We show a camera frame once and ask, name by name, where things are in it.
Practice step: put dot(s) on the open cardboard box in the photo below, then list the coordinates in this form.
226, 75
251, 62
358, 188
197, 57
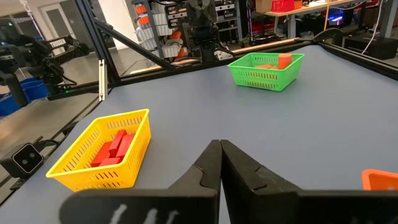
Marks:
262, 4

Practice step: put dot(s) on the red plastic storage bin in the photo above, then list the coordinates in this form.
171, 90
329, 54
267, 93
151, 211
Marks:
282, 5

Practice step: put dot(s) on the black table-level camera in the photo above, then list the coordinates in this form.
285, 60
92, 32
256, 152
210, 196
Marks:
26, 160

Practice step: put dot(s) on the blue plastic bin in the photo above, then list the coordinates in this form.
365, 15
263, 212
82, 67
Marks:
31, 90

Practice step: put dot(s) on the red rectangular block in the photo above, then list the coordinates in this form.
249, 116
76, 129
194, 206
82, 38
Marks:
127, 145
117, 142
101, 157

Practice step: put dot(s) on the green plastic basket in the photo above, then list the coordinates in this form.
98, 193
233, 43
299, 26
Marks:
264, 79

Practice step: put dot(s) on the rack of white parts drawers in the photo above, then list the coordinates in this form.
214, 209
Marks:
161, 31

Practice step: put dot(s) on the orange cylinder block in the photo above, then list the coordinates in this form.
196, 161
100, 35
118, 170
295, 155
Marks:
284, 60

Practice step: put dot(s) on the neighbour station black robot arm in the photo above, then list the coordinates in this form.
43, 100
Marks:
57, 43

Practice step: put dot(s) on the yellow plastic basket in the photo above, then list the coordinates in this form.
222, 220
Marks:
93, 179

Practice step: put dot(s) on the orange rectangular block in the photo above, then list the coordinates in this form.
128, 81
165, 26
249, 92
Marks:
263, 66

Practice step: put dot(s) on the orange plastic basket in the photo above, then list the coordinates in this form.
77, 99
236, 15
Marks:
379, 180

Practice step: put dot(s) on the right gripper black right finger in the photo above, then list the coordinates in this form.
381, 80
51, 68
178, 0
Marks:
280, 205

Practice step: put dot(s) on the black floor box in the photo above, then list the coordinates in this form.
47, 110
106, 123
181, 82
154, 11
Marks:
370, 46

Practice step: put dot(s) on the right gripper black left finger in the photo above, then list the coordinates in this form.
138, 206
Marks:
155, 205

